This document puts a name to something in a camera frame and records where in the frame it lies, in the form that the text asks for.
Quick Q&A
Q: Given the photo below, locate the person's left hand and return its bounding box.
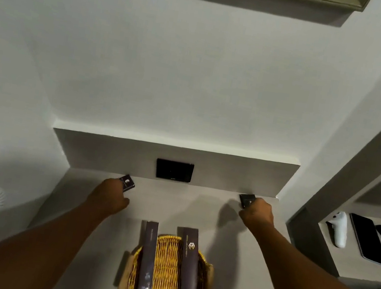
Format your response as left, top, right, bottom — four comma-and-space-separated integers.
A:
84, 173, 134, 222

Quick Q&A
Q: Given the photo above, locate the white handheld controller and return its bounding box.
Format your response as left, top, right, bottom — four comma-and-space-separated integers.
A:
321, 209, 352, 250

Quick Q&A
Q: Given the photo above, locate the black wall socket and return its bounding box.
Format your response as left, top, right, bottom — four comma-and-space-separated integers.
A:
153, 157, 195, 184

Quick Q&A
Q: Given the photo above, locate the person's right hand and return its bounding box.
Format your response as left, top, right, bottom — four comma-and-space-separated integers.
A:
236, 195, 279, 235

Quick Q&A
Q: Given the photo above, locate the grey shelf unit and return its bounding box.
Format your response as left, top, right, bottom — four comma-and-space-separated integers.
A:
277, 54, 381, 289

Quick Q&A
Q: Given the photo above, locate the small dark square box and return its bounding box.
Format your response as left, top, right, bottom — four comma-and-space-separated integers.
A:
117, 172, 137, 194
237, 192, 257, 211

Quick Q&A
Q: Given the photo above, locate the person's left forearm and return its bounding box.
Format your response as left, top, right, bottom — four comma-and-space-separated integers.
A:
0, 184, 118, 289

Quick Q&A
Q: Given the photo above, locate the round yellow wicker basket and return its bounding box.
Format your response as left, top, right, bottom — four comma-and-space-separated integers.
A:
118, 227, 222, 289

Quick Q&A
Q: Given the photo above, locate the long dark box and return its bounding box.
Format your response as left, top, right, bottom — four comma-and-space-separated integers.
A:
134, 220, 165, 289
171, 226, 214, 289

